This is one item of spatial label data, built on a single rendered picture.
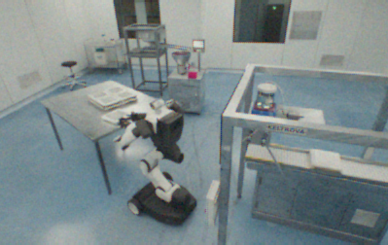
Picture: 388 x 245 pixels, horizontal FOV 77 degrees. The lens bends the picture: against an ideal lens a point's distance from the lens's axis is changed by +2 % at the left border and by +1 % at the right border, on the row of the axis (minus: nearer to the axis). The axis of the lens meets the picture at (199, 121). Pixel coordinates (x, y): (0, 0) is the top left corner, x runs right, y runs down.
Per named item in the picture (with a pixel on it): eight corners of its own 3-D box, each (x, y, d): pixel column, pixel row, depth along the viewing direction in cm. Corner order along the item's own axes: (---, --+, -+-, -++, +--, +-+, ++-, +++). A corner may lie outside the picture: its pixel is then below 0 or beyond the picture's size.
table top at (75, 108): (40, 102, 343) (40, 100, 341) (111, 82, 414) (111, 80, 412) (93, 142, 256) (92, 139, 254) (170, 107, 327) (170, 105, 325)
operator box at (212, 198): (205, 225, 164) (205, 197, 151) (212, 206, 178) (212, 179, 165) (214, 227, 162) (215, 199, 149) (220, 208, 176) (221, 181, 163)
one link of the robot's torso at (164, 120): (189, 139, 238) (188, 107, 220) (166, 157, 213) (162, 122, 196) (166, 130, 252) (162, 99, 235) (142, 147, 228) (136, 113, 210)
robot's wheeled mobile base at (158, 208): (202, 202, 284) (202, 181, 268) (174, 235, 247) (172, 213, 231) (161, 181, 316) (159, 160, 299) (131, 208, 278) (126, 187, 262)
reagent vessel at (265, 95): (254, 107, 202) (257, 87, 192) (256, 100, 214) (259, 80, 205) (273, 110, 197) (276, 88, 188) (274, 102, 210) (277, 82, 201)
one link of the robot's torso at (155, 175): (177, 188, 272) (156, 152, 266) (165, 199, 258) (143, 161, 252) (169, 189, 283) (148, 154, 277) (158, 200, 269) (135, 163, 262)
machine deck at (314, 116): (245, 123, 204) (245, 120, 202) (251, 105, 235) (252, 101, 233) (326, 135, 187) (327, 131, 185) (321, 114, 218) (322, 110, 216)
